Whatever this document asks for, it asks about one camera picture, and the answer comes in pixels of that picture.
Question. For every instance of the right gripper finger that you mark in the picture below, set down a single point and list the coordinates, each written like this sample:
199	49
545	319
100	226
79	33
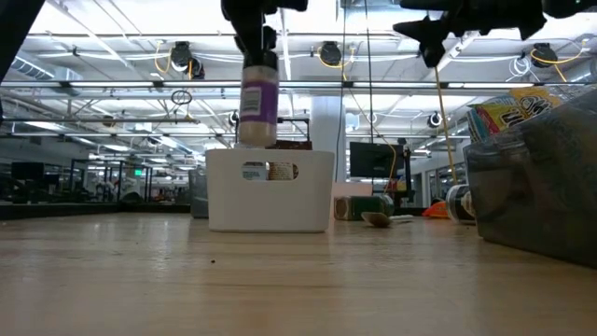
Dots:
429	4
431	37

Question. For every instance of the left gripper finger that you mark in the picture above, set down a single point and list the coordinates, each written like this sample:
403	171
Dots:
270	42
249	37

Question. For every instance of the purple label spice jar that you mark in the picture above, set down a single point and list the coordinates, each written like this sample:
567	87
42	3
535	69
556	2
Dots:
259	102

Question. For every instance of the lime shrimp ramen packet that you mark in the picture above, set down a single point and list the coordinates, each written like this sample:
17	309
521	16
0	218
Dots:
501	119

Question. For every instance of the brown snack bag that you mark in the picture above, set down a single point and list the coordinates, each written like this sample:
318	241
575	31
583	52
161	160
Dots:
291	144

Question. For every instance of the orange ramen packet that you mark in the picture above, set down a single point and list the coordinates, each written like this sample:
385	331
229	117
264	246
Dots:
437	211

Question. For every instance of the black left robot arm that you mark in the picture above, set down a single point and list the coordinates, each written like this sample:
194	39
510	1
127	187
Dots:
14	28

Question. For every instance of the white column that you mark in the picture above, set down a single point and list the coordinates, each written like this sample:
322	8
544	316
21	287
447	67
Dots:
326	121

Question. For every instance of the long ceiling light bar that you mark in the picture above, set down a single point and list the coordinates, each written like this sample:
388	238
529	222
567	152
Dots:
140	85

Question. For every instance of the black monitor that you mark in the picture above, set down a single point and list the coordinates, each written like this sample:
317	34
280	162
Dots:
375	159

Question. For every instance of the white plastic tray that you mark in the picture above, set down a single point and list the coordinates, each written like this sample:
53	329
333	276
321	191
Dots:
270	205

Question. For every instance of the green spice jar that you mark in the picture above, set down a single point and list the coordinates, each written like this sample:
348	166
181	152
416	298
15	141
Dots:
368	207

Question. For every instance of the black metal workstation frame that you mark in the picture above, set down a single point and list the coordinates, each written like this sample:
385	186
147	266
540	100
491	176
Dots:
294	120

